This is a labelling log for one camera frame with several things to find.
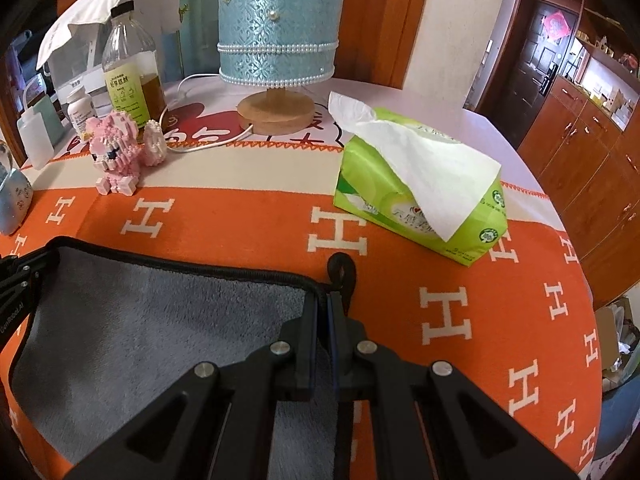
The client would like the purple and grey towel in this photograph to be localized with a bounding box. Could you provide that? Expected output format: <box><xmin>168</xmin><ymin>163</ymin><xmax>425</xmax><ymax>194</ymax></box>
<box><xmin>9</xmin><ymin>237</ymin><xmax>338</xmax><ymax>479</ymax></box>

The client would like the wooden sideboard cabinet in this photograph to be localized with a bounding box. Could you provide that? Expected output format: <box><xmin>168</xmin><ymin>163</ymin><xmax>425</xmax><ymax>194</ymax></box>
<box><xmin>518</xmin><ymin>0</ymin><xmax>639</xmax><ymax>308</ymax></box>

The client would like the pink brick pig figure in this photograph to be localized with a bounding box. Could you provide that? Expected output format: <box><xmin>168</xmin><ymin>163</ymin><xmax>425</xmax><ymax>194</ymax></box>
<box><xmin>85</xmin><ymin>110</ymin><xmax>168</xmax><ymax>196</ymax></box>

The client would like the white pill bottle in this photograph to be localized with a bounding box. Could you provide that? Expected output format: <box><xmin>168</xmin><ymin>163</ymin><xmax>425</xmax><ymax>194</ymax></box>
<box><xmin>67</xmin><ymin>86</ymin><xmax>96</xmax><ymax>136</ymax></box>

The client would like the green tissue pack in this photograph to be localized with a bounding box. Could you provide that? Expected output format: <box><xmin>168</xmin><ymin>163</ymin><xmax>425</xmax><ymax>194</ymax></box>
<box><xmin>328</xmin><ymin>92</ymin><xmax>508</xmax><ymax>266</ymax></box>

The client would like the blue table lamp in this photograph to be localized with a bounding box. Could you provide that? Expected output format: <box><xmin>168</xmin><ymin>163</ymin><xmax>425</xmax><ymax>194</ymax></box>
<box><xmin>217</xmin><ymin>0</ymin><xmax>344</xmax><ymax>136</ymax></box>

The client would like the glass sliding door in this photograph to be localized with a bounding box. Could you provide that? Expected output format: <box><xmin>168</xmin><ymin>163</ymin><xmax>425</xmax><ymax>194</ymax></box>
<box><xmin>54</xmin><ymin>0</ymin><xmax>436</xmax><ymax>90</ymax></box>

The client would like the cardboard box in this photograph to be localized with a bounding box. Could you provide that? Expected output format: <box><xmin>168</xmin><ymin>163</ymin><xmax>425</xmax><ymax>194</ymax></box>
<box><xmin>596</xmin><ymin>296</ymin><xmax>639</xmax><ymax>393</ymax></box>

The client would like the orange H-pattern table runner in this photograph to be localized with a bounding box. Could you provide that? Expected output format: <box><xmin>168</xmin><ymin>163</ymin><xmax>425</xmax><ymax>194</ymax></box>
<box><xmin>0</xmin><ymin>138</ymin><xmax>604</xmax><ymax>480</ymax></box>

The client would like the white lamp cable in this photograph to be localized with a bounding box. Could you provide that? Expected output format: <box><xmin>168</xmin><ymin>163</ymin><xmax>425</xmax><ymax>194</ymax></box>
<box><xmin>158</xmin><ymin>71</ymin><xmax>256</xmax><ymax>154</ymax></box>

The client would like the white appliance with paper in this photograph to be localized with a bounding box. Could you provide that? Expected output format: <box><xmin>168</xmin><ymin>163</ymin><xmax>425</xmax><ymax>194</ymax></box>
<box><xmin>36</xmin><ymin>0</ymin><xmax>180</xmax><ymax>105</ymax></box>

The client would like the clear bottle yellow label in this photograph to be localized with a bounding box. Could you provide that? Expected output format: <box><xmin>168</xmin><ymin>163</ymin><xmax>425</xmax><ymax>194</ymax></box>
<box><xmin>102</xmin><ymin>0</ymin><xmax>166</xmax><ymax>130</ymax></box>

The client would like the dark wooden entrance door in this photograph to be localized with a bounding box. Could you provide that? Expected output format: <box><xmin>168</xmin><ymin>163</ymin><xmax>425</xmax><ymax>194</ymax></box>
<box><xmin>475</xmin><ymin>0</ymin><xmax>582</xmax><ymax>148</ymax></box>

